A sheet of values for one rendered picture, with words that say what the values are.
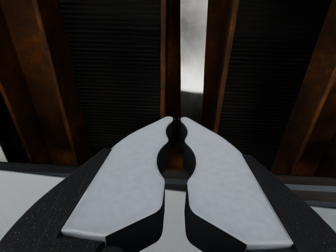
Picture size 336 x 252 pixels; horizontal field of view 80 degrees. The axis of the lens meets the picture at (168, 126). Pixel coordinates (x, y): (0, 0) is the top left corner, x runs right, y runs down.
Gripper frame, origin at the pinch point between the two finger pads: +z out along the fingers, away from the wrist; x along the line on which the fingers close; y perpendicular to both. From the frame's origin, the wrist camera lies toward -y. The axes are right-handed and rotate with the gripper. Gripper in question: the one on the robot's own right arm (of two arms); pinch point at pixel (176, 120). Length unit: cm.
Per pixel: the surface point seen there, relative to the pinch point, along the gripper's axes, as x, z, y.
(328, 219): 13.3, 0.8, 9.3
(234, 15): 5.6, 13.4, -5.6
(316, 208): 11.8, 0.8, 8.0
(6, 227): -16.1, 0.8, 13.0
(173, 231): 0.2, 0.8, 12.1
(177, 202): 0.4, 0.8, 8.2
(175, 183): 0.2, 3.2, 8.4
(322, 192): 13.9, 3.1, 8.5
